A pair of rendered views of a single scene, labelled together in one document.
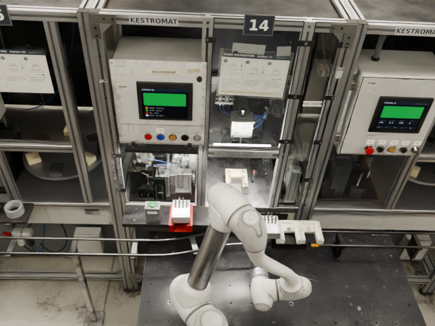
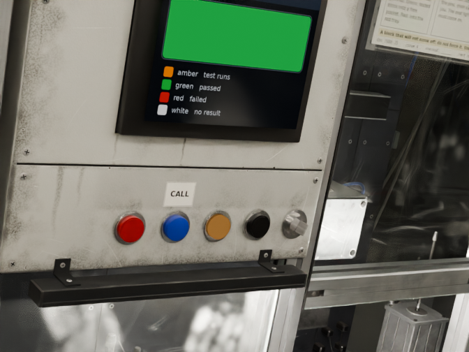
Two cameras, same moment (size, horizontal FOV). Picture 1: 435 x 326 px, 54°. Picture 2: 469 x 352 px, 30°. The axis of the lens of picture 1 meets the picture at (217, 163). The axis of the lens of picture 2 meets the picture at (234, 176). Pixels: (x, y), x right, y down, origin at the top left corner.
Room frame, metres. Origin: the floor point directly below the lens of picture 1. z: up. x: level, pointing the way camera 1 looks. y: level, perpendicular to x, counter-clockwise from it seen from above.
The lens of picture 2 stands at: (0.78, 0.77, 1.73)
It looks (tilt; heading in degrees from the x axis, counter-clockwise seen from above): 13 degrees down; 327
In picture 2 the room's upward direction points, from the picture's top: 10 degrees clockwise
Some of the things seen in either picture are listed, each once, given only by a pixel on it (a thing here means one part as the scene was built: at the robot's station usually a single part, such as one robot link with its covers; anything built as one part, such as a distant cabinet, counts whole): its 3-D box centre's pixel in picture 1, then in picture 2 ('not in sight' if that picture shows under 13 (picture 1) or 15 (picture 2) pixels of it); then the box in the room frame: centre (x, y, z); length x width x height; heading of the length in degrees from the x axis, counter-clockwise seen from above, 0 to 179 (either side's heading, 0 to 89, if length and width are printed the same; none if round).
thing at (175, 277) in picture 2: (161, 147); (179, 274); (1.62, 0.28, 1.37); 0.36 x 0.04 x 0.04; 93
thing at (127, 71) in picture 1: (162, 92); (154, 57); (1.76, 0.29, 1.60); 0.42 x 0.29 x 0.46; 93
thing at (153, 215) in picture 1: (153, 210); not in sight; (1.55, 0.33, 0.97); 0.08 x 0.08 x 0.12; 3
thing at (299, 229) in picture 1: (288, 234); not in sight; (1.56, -0.43, 0.84); 0.36 x 0.14 x 0.10; 94
